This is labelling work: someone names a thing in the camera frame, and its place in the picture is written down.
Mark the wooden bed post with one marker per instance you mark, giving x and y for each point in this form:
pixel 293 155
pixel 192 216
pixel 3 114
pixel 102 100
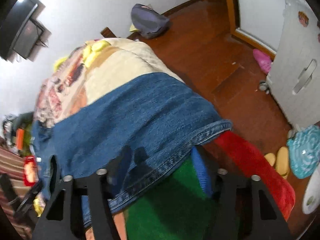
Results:
pixel 108 32

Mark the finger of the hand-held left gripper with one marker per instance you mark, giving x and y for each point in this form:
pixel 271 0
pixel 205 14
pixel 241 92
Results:
pixel 7 190
pixel 28 200

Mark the black wall television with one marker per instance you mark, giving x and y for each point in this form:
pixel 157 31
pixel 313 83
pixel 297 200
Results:
pixel 21 27

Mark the orange box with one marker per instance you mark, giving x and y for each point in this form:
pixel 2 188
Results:
pixel 20 140

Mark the wooden door frame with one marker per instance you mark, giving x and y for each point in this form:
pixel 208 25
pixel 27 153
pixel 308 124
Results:
pixel 228 7

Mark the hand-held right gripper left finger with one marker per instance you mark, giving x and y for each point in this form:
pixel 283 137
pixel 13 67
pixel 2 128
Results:
pixel 98 190

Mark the yellow plush toy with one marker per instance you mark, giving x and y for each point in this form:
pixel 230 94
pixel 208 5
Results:
pixel 93 51
pixel 59 63

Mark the white round object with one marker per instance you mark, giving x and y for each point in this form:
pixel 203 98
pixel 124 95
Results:
pixel 312 192

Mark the pink slipper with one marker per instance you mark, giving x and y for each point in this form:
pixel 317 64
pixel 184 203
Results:
pixel 262 60

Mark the printed blanket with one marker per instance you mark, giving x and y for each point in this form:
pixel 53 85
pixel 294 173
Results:
pixel 112 67

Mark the blue denim jeans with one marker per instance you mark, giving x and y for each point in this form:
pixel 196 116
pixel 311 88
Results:
pixel 137 110

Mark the grey blue backpack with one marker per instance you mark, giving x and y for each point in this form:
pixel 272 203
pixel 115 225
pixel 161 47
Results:
pixel 148 20

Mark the red plush toy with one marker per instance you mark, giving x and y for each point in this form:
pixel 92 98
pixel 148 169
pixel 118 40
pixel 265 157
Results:
pixel 30 171

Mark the striped curtain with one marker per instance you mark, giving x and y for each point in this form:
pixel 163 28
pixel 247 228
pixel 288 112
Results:
pixel 10 162

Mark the teal patterned bag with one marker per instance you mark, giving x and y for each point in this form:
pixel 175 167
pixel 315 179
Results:
pixel 303 152

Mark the yellow slipper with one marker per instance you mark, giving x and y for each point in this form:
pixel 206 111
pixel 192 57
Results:
pixel 282 162
pixel 270 159

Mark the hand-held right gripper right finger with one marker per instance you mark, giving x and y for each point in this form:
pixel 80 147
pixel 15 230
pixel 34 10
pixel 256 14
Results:
pixel 202 175

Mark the pile of clothes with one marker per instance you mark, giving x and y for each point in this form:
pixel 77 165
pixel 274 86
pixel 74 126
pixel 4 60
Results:
pixel 15 122

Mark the small grey object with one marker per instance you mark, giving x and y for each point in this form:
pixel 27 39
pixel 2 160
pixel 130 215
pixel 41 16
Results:
pixel 263 87

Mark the white cabinet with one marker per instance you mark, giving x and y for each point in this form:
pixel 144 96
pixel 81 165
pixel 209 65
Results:
pixel 290 55

